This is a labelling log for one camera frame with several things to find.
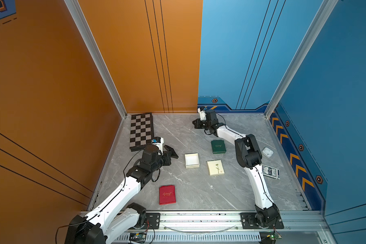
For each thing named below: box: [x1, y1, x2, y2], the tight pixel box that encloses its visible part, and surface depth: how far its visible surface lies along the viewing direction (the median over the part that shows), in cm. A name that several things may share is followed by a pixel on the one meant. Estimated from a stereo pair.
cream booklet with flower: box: [206, 159, 226, 177], surface depth 91 cm
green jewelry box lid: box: [210, 139, 227, 155], surface depth 99 cm
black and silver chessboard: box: [129, 112, 155, 152], surface depth 108 cm
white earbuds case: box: [262, 147, 274, 158], surface depth 99 cm
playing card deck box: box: [262, 164, 281, 180], surface depth 90 cm
